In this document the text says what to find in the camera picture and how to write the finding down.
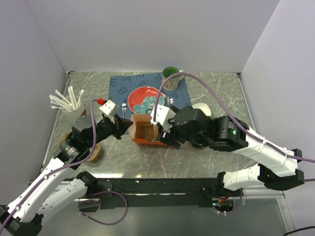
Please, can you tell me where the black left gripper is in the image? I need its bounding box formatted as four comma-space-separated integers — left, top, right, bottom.
86, 113, 133, 148

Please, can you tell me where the brown cardboard cup carrier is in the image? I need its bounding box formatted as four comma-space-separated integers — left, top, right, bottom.
58, 132, 102, 163

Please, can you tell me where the red teal floral plate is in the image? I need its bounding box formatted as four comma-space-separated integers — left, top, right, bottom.
127, 86, 158, 115

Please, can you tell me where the orange paper bag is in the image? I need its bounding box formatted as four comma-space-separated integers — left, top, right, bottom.
128, 114, 166, 146

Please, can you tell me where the white wrapped straws bundle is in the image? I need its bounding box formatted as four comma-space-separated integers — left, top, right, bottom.
49, 86, 84, 113

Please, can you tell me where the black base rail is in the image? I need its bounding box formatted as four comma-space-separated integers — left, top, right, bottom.
67, 177, 244, 209

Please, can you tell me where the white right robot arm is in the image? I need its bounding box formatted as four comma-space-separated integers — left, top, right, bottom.
151, 103, 305, 196

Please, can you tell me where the purple cable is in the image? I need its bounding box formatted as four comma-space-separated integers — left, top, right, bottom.
78, 191, 128, 226

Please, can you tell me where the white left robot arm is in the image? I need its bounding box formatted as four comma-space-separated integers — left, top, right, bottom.
0, 115, 133, 236

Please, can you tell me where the silver fork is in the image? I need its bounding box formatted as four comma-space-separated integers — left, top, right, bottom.
122, 103, 127, 118

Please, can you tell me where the blue letter placemat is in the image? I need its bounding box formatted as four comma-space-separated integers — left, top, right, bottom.
109, 72, 191, 119

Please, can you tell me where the green interior ceramic mug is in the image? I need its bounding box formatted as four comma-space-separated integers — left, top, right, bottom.
162, 66, 185, 91

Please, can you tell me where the silver spoon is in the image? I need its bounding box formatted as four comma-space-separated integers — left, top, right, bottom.
167, 96, 174, 106

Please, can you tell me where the white straw holder cup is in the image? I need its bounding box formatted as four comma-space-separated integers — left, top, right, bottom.
62, 102, 87, 124

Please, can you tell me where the white square bowl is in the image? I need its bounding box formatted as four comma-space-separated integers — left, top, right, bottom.
192, 103, 212, 117

